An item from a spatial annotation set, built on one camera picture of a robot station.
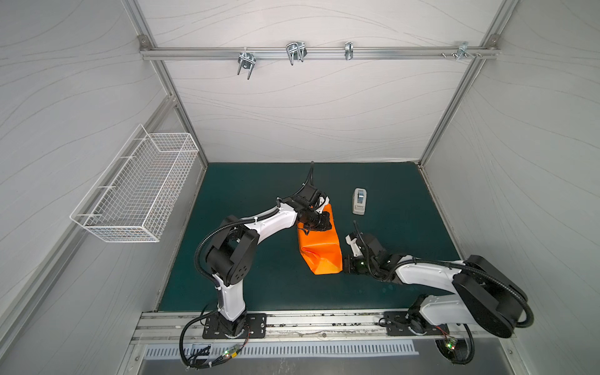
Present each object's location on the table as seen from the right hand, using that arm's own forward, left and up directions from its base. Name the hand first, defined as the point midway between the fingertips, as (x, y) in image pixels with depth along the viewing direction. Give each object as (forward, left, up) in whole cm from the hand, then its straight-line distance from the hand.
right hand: (338, 263), depth 87 cm
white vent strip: (-27, +12, 0) cm, 30 cm away
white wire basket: (+3, +64, +33) cm, 72 cm away
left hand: (+10, +4, +8) cm, 14 cm away
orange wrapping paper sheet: (+3, +7, +4) cm, 9 cm away
